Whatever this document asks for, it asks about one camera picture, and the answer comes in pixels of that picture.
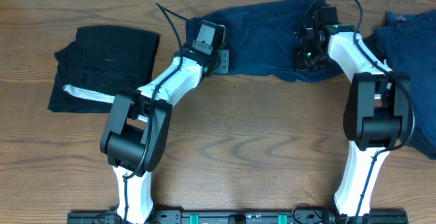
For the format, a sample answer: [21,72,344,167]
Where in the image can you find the navy blue shorts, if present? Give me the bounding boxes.
[185,0,343,82]

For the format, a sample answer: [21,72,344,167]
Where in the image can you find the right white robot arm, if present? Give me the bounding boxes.
[296,23,415,223]

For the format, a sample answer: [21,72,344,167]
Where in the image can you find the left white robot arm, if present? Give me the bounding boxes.
[100,48,230,223]

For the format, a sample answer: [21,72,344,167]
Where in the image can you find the navy clothes pile right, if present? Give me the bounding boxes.
[375,10,435,160]

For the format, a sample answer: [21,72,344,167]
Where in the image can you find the black garment in pile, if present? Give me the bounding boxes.
[363,33,388,65]

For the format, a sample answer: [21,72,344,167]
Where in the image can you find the folded black shorts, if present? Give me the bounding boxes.
[48,25,159,113]

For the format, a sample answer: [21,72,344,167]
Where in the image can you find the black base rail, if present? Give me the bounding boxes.
[67,210,409,224]

